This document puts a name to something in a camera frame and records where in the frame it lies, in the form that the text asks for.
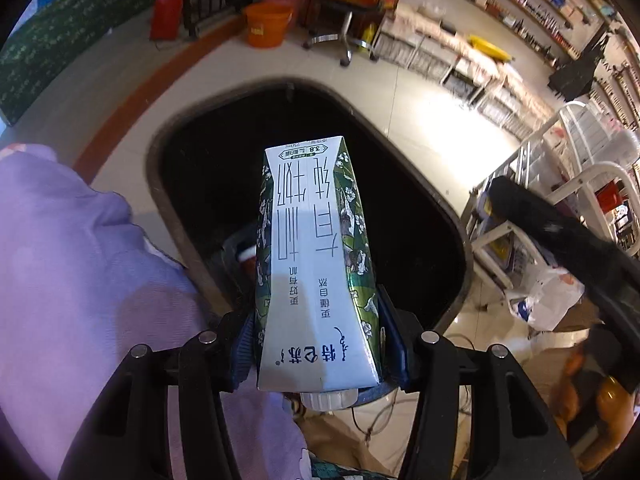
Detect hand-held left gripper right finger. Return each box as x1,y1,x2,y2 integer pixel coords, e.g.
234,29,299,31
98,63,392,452
375,285,583,480

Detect wall shelves with bottles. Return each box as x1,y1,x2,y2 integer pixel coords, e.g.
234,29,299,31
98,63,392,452
415,0,640,126

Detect lace covered low shelf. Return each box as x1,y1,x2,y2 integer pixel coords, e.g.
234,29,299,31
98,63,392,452
372,2,551,136

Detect white plastic bag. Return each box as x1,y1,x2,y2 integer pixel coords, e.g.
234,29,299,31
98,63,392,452
505,260,586,332

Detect orange bucket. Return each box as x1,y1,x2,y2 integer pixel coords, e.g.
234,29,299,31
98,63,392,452
243,2,294,49

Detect red bag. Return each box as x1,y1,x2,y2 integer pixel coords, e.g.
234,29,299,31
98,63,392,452
150,0,184,42

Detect black trash bin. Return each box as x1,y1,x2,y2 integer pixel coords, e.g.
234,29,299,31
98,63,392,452
147,76,475,336

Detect metal swivel stool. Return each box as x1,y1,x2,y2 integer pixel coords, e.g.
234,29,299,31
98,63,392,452
302,0,376,67

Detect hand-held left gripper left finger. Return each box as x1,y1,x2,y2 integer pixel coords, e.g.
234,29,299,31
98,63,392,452
57,310,261,480

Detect person's right hand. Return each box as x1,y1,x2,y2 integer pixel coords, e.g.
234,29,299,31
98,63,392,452
597,375,638,456

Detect yellow tray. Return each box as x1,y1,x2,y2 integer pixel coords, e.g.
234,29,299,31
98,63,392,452
467,35,513,61

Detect purple floral bedsheet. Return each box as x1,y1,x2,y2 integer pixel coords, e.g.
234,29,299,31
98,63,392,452
0,142,311,480

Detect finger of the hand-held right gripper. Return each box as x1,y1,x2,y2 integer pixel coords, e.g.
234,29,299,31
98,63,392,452
487,177,628,301

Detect green and white milk carton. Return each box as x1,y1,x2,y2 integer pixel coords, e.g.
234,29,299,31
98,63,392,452
254,135,386,410

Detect white metal rack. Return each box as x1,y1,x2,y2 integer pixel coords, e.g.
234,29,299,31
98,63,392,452
460,100,640,291

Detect green floral cabinet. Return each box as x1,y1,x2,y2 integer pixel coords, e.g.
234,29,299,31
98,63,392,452
0,0,163,121

